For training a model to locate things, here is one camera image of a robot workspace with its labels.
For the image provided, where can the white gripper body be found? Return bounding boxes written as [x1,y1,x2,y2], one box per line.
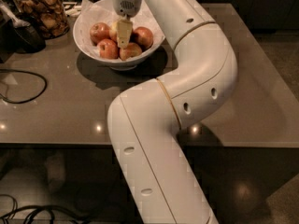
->
[112,0,142,17]

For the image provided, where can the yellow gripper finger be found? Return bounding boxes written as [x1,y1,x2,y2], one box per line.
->
[116,16,133,49]

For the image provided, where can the red apple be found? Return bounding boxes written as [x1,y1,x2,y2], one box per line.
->
[97,38,119,60]
[90,22,110,45]
[109,21,118,42]
[120,42,142,61]
[132,26,153,50]

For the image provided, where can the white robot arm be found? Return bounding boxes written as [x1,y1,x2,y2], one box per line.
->
[107,0,237,224]

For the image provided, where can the white paper bowl liner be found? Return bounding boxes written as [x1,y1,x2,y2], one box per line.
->
[78,0,165,60]

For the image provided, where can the white ceramic bowl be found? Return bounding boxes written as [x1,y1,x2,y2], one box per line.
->
[72,0,167,72]

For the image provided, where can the glass jar of dried slices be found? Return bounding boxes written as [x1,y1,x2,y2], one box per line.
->
[14,0,69,39]

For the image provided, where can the black round appliance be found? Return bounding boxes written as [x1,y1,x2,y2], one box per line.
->
[0,20,46,63]

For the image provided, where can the silver spoon handle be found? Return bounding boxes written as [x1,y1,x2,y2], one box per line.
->
[0,0,30,28]

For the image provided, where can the black cable on table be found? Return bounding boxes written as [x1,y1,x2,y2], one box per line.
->
[0,68,49,105]

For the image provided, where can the black cables on floor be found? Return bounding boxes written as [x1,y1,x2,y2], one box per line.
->
[0,193,94,224]

